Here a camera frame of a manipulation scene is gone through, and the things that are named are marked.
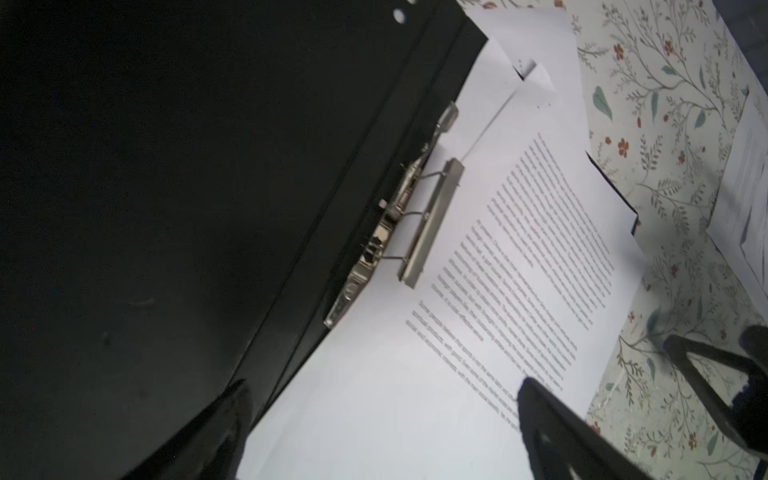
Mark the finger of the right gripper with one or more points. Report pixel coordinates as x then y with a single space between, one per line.
679 350

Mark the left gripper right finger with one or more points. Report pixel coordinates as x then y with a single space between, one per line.
560 445

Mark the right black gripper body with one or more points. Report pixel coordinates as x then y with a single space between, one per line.
749 406

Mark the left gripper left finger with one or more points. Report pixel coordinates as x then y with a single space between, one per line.
210 446

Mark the teal black clip folder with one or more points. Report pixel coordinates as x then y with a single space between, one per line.
198 192

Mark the printed paper sheet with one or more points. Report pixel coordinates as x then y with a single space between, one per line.
542 36
490 83

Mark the paper stack far corner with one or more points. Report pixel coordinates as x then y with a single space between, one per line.
738 226

